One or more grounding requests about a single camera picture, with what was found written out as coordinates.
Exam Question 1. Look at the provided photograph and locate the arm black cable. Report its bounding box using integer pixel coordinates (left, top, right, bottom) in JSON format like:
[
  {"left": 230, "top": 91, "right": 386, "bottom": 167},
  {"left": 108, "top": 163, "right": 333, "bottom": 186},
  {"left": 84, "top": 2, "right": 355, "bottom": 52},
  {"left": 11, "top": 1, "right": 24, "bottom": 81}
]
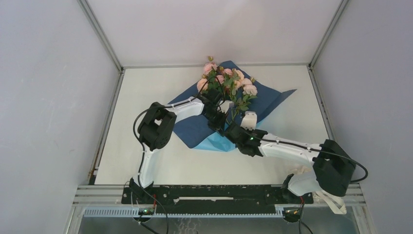
[
  {"left": 232, "top": 111, "right": 369, "bottom": 184},
  {"left": 132, "top": 76, "right": 225, "bottom": 185}
]

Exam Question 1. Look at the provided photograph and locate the aluminium front frame rail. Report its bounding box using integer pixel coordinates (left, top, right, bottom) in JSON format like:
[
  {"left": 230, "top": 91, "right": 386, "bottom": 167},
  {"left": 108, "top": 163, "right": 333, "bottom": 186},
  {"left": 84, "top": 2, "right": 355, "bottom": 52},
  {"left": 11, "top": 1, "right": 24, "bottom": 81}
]
[{"left": 73, "top": 184, "right": 367, "bottom": 206}]

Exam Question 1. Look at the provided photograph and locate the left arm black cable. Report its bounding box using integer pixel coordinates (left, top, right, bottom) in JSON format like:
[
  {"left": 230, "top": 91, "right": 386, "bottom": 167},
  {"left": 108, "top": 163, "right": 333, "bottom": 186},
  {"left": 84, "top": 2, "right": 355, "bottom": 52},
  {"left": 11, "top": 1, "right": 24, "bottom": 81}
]
[{"left": 132, "top": 76, "right": 225, "bottom": 185}]

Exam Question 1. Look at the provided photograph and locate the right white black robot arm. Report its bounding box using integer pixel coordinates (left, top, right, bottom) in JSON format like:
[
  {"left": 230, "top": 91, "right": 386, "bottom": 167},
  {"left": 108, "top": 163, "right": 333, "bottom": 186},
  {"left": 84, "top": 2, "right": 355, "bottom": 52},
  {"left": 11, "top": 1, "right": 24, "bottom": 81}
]
[{"left": 224, "top": 124, "right": 357, "bottom": 203}]

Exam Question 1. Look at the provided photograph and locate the white slotted cable duct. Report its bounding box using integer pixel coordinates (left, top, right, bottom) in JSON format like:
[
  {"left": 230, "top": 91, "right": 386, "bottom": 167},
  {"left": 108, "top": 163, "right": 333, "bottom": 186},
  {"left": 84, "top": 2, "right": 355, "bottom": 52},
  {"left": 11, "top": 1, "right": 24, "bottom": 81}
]
[{"left": 84, "top": 207, "right": 285, "bottom": 218}]

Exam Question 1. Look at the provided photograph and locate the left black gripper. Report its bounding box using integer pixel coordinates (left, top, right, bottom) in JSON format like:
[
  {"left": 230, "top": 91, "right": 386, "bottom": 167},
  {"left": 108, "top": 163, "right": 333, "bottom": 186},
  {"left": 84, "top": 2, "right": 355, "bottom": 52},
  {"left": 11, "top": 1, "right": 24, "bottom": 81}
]
[{"left": 203, "top": 109, "right": 228, "bottom": 137}]

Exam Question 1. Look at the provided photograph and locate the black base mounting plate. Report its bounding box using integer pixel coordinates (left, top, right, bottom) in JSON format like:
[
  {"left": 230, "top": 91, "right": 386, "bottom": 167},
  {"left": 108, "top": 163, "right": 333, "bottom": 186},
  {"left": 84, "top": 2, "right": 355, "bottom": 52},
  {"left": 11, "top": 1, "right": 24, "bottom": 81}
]
[{"left": 121, "top": 184, "right": 314, "bottom": 215}]

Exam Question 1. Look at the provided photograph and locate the cream ribbon strap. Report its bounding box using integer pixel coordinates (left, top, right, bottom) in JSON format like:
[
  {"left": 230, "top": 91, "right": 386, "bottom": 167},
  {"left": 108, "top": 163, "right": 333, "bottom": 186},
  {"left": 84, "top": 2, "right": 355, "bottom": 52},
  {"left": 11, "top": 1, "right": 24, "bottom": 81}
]
[{"left": 288, "top": 164, "right": 347, "bottom": 215}]

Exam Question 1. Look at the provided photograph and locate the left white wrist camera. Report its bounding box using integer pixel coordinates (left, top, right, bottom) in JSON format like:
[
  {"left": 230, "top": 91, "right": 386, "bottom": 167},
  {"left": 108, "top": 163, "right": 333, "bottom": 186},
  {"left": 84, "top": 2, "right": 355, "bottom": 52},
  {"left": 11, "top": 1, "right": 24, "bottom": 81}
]
[{"left": 218, "top": 100, "right": 234, "bottom": 114}]

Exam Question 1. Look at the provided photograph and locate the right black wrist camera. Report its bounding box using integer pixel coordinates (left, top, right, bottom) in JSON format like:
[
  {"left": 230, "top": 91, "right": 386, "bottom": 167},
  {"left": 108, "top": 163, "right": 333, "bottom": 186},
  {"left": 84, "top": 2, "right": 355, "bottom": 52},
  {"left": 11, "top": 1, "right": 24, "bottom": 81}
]
[{"left": 240, "top": 111, "right": 257, "bottom": 131}]

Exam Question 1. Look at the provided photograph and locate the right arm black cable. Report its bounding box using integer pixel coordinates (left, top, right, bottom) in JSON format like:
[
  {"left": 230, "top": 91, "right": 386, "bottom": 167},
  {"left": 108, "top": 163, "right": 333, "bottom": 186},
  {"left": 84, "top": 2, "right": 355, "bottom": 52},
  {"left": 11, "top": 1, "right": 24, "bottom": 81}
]
[{"left": 232, "top": 111, "right": 369, "bottom": 184}]

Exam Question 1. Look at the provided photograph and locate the blue wrapping paper sheet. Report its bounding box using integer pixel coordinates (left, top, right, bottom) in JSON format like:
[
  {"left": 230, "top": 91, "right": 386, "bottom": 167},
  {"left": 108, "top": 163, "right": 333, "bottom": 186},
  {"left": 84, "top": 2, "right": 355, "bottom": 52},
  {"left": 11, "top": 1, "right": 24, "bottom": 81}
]
[{"left": 173, "top": 81, "right": 295, "bottom": 152}]

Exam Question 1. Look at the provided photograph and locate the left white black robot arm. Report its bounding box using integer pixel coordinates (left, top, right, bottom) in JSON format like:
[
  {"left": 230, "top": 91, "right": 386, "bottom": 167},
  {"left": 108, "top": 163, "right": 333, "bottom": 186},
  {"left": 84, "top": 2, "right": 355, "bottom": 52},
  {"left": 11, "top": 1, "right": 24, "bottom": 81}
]
[{"left": 132, "top": 90, "right": 234, "bottom": 203}]

